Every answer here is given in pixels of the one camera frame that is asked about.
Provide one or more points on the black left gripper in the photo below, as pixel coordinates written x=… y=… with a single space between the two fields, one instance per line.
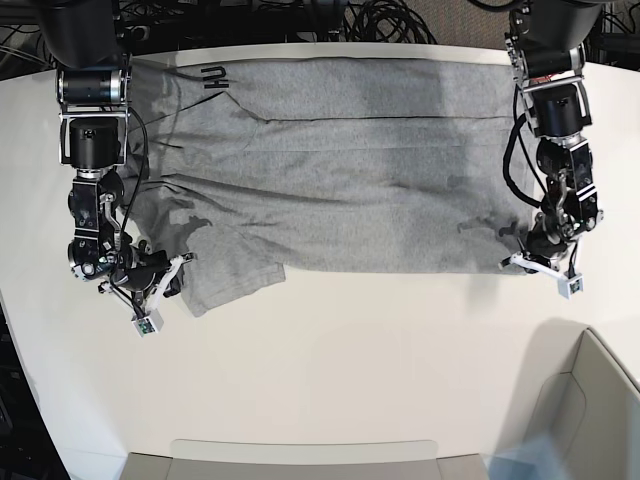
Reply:
x=548 y=241

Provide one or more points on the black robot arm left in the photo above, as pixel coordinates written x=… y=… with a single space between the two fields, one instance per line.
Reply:
x=545 y=47

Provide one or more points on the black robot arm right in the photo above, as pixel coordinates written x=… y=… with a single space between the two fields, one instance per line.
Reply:
x=93 y=74

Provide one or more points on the white camera bracket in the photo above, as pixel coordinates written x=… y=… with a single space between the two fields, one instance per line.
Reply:
x=145 y=316
x=563 y=268

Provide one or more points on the grey T-shirt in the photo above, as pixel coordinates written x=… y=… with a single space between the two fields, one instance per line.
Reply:
x=336 y=164

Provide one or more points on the black power strip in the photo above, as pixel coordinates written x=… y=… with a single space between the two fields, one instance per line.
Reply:
x=138 y=33

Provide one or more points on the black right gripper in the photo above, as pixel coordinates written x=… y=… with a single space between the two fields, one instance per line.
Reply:
x=138 y=268

